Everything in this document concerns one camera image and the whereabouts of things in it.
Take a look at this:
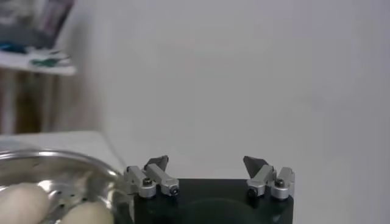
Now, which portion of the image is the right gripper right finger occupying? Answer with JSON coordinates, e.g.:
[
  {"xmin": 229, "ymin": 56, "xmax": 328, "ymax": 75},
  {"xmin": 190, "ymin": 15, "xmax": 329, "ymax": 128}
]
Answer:
[{"xmin": 243, "ymin": 155, "xmax": 296, "ymax": 201}]

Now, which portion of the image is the white side table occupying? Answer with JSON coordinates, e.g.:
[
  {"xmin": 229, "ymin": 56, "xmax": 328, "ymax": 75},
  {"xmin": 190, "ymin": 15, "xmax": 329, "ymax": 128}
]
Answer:
[{"xmin": 0, "ymin": 48, "xmax": 77, "ymax": 135}]

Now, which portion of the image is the dark laptop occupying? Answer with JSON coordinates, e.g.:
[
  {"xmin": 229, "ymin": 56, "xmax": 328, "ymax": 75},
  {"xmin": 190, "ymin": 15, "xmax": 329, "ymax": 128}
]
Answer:
[{"xmin": 0, "ymin": 0, "xmax": 76, "ymax": 50}]

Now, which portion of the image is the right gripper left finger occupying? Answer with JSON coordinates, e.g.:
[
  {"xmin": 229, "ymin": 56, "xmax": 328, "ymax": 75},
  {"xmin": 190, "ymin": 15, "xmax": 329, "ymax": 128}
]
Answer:
[{"xmin": 123, "ymin": 155, "xmax": 180, "ymax": 200}]

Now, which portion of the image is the blue computer mouse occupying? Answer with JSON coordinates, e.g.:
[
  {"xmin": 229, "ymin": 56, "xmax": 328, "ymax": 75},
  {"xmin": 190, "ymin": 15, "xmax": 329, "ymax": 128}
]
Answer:
[{"xmin": 0, "ymin": 42, "xmax": 29, "ymax": 55}]

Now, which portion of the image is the green small object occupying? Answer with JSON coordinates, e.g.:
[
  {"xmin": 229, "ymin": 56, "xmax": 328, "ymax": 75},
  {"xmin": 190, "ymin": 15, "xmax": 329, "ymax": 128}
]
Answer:
[{"xmin": 30, "ymin": 57, "xmax": 61, "ymax": 68}]

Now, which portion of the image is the perforated steel steamer basket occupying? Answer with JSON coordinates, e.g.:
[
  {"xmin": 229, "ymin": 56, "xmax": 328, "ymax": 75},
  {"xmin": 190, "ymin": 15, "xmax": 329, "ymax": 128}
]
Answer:
[{"xmin": 0, "ymin": 148, "xmax": 135, "ymax": 224}]

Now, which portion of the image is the white steamed baozi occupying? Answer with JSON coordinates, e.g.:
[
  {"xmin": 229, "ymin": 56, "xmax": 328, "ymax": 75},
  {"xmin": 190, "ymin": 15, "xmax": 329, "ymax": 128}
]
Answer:
[
  {"xmin": 0, "ymin": 182, "xmax": 51, "ymax": 224},
  {"xmin": 59, "ymin": 201, "xmax": 116, "ymax": 224}
]

